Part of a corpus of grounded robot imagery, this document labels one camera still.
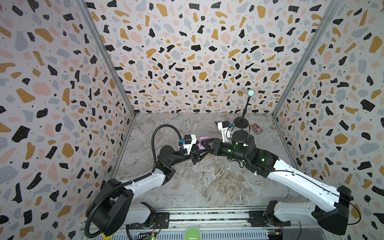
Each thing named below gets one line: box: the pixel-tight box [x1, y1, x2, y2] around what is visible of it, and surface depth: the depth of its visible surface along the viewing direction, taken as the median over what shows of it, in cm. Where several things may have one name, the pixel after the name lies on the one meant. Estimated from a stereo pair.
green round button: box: [185, 227, 201, 240], surface depth 70 cm
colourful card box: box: [250, 123, 264, 135], surface depth 115 cm
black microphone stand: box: [233, 89, 255, 129], surface depth 118 cm
